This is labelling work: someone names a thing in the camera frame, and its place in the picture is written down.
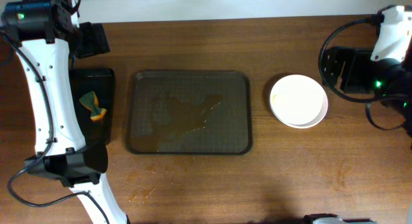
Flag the orange green sponge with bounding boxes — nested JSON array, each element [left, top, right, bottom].
[[79, 91, 107, 122]]

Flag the cream plate with sauce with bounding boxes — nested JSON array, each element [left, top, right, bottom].
[[269, 75, 328, 129]]

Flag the light blue plate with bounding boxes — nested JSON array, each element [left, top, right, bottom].
[[271, 95, 328, 129]]

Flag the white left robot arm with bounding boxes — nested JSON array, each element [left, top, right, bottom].
[[1, 0, 129, 223]]

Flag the brown serving tray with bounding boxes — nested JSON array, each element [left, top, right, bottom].
[[125, 70, 253, 155]]

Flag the small black tray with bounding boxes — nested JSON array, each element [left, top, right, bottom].
[[69, 68, 115, 145]]

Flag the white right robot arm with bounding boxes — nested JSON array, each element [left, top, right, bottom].
[[302, 95, 408, 224]]

